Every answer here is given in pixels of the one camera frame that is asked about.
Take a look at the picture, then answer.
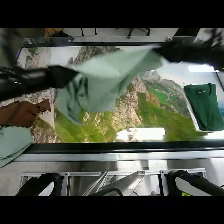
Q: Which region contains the light green shirt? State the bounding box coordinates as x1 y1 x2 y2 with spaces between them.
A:
54 45 172 126

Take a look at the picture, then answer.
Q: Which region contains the brown garment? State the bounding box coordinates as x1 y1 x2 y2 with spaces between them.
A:
0 98 52 129

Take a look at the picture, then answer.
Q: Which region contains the dark green T-shirt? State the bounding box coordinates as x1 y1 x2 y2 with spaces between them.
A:
183 82 224 132

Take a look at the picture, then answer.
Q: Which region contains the light green garment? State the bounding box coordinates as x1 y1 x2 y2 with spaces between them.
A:
0 125 35 169

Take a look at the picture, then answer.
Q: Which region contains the silver frame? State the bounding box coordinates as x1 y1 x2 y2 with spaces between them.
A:
14 149 224 197

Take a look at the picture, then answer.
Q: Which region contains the black cable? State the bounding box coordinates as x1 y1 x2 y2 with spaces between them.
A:
91 186 125 197

